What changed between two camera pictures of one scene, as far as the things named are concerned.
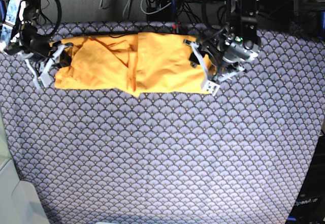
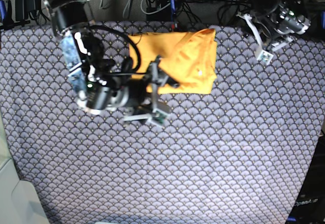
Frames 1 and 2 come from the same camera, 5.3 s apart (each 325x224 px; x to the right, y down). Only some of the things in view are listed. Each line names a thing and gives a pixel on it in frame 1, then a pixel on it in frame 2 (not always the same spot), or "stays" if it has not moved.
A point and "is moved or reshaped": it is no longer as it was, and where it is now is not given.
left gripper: [230, 53] -> [284, 20]
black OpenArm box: [310, 207] stays
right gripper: [39, 45] -> [131, 94]
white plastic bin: [20, 202] stays
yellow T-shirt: [147, 62] is moved or reshaped
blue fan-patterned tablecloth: [241, 155] stays
